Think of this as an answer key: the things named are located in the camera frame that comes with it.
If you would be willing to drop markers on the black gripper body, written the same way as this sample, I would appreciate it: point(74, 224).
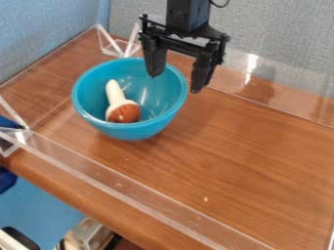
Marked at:
point(201, 40)

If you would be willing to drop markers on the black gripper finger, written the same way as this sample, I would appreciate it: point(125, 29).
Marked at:
point(156, 56)
point(204, 69)

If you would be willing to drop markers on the brown cap toy mushroom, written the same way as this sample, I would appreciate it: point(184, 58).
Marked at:
point(122, 111)

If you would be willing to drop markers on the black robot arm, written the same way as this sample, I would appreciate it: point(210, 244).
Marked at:
point(189, 13)

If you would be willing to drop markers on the blue plastic bowl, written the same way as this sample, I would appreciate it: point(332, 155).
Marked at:
point(160, 96)

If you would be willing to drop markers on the clear acrylic back barrier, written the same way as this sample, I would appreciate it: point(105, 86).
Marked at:
point(288, 36)

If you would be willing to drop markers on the clear acrylic front barrier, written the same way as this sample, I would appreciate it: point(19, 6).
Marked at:
point(153, 203)

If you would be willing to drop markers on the black and white object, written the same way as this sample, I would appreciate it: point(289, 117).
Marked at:
point(13, 240)

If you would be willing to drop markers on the clear acrylic corner bracket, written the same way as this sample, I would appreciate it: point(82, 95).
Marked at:
point(117, 47)

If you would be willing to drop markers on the grey metal frame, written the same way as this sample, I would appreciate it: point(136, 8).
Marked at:
point(89, 235)

